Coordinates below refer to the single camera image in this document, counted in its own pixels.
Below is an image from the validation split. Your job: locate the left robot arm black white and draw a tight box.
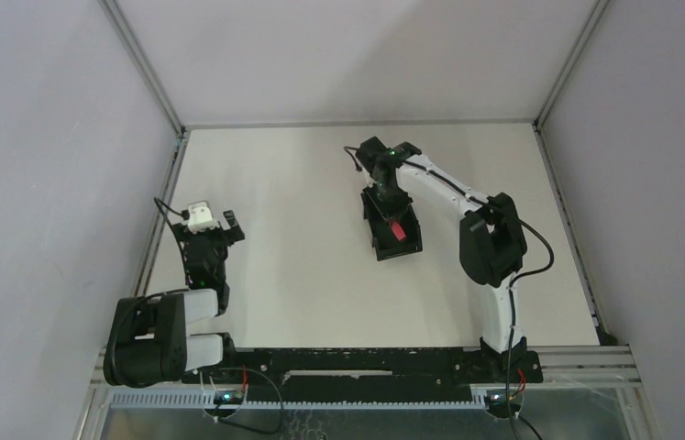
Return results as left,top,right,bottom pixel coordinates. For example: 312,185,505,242
103,203,245,388

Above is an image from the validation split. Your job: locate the red handled screwdriver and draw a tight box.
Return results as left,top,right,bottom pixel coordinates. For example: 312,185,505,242
389,220,407,242

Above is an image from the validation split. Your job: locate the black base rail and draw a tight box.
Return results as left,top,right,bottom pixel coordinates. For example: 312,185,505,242
182,347,544,402

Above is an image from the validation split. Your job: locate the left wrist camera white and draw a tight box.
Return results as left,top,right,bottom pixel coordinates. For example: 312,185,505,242
186,201,220,234

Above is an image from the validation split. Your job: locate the aluminium frame rail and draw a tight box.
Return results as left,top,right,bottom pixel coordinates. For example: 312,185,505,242
532,121,621,347
131,129,189,297

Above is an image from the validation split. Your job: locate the black plastic bin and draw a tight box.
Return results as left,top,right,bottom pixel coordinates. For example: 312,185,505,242
360,187,423,261

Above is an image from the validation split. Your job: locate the right aluminium frame rail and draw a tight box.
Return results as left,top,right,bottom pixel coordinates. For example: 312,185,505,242
532,121,621,347

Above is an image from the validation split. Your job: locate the left circuit board with wires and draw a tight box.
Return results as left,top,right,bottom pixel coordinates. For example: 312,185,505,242
199,366,285,436

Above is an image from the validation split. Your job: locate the grey slotted cable duct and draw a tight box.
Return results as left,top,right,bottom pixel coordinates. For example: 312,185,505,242
109,390,487,410

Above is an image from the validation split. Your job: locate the circuit board with wires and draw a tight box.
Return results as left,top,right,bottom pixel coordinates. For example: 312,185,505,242
485,368,544,440
199,366,285,436

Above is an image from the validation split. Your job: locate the right circuit board with wires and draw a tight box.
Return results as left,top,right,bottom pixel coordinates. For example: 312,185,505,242
485,368,544,440

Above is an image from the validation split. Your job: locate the left aluminium frame rail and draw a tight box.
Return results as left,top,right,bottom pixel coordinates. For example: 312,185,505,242
131,129,189,297

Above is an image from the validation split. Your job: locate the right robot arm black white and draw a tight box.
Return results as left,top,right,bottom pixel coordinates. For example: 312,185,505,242
345,137,555,381

